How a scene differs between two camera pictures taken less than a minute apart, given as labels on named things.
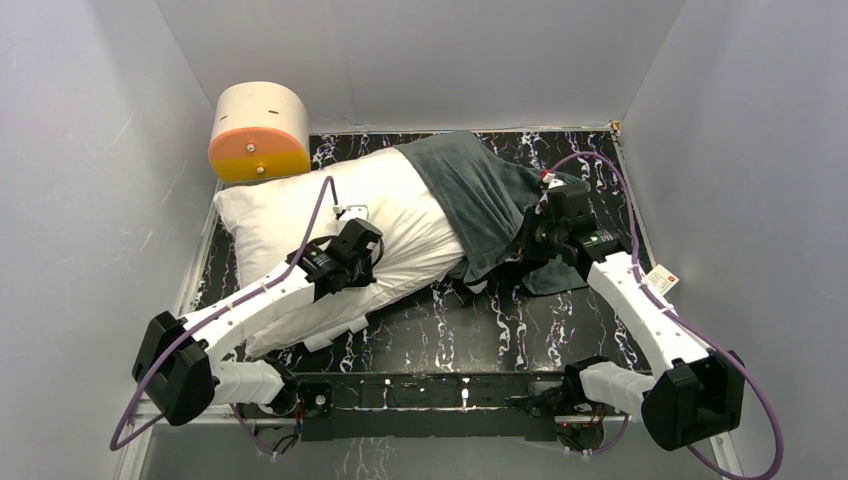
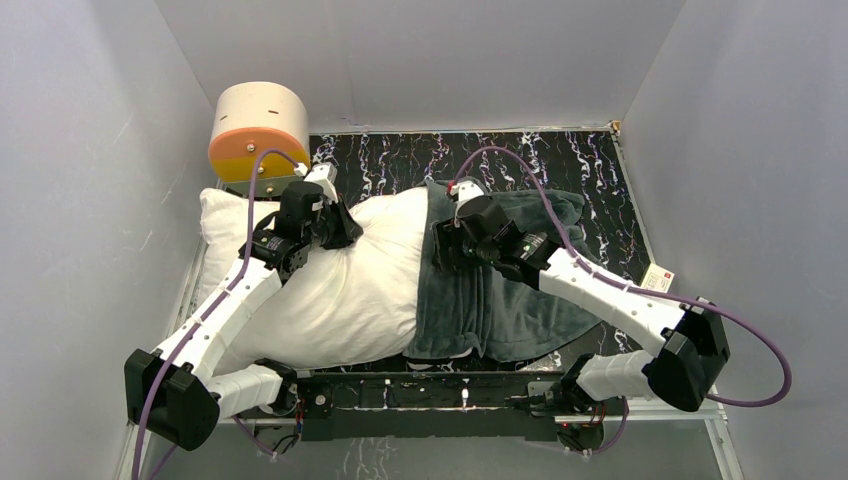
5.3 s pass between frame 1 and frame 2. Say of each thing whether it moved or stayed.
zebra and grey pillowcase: moved
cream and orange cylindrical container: stayed
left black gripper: moved
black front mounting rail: stayed
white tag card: stayed
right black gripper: moved
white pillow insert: moved
